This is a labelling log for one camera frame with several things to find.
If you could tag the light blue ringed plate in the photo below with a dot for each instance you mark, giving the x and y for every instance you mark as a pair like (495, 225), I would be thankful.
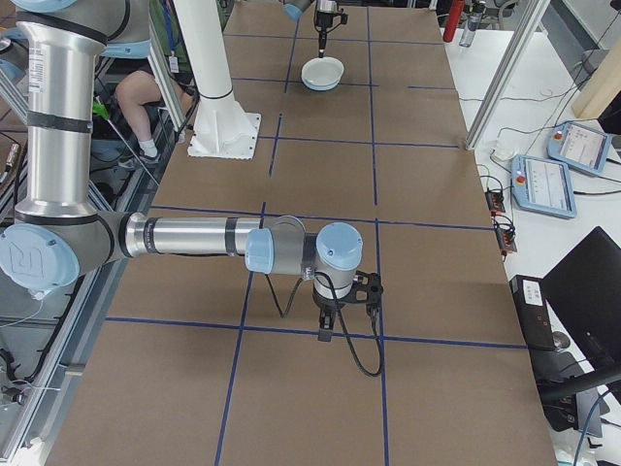
(320, 87)

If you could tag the black monitor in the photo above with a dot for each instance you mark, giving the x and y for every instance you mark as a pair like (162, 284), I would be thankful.
(587, 291)

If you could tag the metal bar frame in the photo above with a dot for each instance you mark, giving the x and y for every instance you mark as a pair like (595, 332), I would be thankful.
(165, 92)

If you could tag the white plate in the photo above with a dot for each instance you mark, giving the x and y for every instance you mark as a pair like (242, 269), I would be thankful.
(321, 70)

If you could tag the light wooden board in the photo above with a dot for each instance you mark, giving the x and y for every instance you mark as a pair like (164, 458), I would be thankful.
(601, 82)

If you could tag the black box computer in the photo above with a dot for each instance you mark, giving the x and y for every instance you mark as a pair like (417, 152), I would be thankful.
(536, 310)

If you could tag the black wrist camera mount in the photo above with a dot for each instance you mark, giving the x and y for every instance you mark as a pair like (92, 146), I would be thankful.
(342, 17)
(369, 289)

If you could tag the white post with base plate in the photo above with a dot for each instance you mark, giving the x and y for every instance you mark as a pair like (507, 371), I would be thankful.
(213, 97)

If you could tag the white power adapter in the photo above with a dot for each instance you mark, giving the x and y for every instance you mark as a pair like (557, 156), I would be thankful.
(502, 151)

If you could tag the red bottle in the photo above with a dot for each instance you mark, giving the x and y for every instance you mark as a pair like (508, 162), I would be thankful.
(452, 19)

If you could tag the plain light blue plate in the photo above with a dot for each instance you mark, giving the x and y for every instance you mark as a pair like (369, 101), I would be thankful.
(321, 90)

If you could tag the aluminium profile post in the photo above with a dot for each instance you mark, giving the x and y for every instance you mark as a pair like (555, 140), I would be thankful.
(504, 77)

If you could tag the small orange black adapter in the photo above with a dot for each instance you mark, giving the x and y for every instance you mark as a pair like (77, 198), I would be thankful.
(507, 242)
(496, 201)

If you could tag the clear bottle black cap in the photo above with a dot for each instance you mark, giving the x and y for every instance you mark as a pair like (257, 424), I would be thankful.
(470, 24)

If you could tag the blue grey teach pendant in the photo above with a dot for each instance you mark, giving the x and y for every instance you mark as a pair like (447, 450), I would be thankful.
(579, 148)
(545, 187)

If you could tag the seated person green shirt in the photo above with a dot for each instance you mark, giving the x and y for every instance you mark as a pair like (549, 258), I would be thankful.
(140, 97)

